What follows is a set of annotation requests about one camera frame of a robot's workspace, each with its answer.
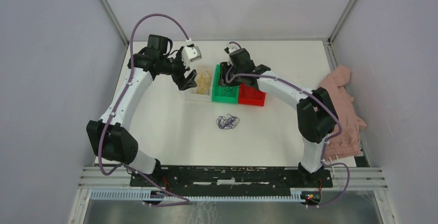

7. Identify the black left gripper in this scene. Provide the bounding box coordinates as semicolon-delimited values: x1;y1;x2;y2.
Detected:
160;46;197;90

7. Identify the yellow cable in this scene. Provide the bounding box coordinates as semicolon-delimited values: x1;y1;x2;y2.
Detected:
194;66;213;96

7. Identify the coloured cable bundle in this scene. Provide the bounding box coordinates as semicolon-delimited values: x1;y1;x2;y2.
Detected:
215;114;241;130

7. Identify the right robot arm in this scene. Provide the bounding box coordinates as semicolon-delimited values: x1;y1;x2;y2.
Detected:
220;48;342;187

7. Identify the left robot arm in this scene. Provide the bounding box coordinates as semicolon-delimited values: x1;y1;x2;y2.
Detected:
86;35;201;186

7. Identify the clear plastic bin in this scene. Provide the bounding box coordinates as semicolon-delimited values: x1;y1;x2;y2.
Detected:
185;63;215;102

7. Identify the green plastic bin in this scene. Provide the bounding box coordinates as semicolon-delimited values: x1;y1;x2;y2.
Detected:
211;65;240;104

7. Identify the red plastic bin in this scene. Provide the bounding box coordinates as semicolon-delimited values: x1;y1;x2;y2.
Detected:
238;84;266;107

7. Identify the pink cloth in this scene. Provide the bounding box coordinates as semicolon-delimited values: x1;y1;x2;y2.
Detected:
319;66;367;161

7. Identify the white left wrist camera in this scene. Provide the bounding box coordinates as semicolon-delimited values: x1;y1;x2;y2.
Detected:
181;44;202;69

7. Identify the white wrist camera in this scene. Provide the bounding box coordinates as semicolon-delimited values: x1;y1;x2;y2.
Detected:
181;44;202;69
224;41;242;54

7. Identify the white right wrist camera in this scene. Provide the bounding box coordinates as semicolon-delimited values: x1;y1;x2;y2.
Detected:
224;41;242;54

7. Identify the white slotted cable duct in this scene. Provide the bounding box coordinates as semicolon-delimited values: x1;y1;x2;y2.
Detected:
89;189;309;203

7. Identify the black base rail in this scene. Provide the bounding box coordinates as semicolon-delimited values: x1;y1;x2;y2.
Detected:
129;163;333;198

